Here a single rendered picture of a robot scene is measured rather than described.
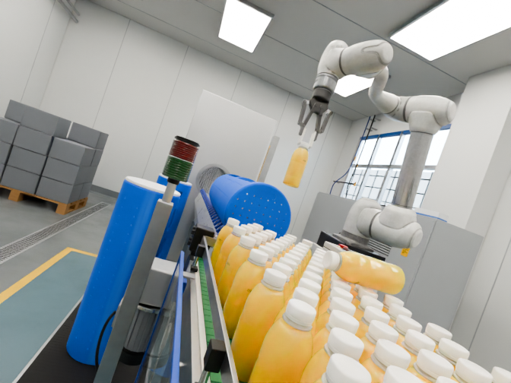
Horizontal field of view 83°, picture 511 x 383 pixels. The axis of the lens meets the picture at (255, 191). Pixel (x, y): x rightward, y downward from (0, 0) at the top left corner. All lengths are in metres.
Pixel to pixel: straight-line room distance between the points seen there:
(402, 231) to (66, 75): 6.30
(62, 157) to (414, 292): 4.19
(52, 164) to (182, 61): 3.30
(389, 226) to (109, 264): 1.37
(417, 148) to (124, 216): 1.43
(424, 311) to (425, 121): 1.70
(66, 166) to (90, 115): 2.27
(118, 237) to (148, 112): 5.02
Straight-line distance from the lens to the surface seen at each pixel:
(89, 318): 1.67
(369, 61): 1.18
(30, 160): 4.65
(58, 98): 6.80
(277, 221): 1.23
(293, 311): 0.41
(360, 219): 1.69
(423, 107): 1.62
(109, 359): 0.88
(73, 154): 4.46
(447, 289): 2.93
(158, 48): 6.66
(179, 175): 0.70
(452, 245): 2.83
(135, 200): 1.45
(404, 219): 1.60
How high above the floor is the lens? 1.21
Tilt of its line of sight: 1 degrees down
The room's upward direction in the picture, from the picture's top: 20 degrees clockwise
